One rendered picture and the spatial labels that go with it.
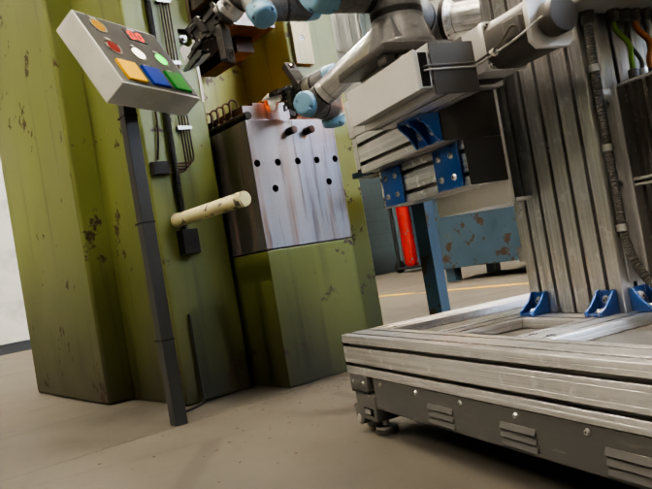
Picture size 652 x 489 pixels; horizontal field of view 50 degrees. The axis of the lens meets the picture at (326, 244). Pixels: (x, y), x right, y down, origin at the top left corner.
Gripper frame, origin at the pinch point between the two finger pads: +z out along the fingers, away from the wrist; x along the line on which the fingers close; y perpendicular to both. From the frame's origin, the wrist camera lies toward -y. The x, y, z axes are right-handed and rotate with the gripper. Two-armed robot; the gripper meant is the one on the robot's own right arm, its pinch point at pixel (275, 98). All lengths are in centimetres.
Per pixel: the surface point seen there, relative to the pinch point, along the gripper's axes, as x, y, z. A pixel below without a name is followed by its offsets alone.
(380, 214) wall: 595, 8, 592
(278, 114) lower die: 2.6, 4.9, 2.7
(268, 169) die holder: -10.1, 25.7, -3.4
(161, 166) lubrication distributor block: -40.8, 19.6, 13.6
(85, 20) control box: -70, -17, -15
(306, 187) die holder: 4.6, 33.1, -3.4
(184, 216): -39, 38, 6
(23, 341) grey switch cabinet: 35, 91, 529
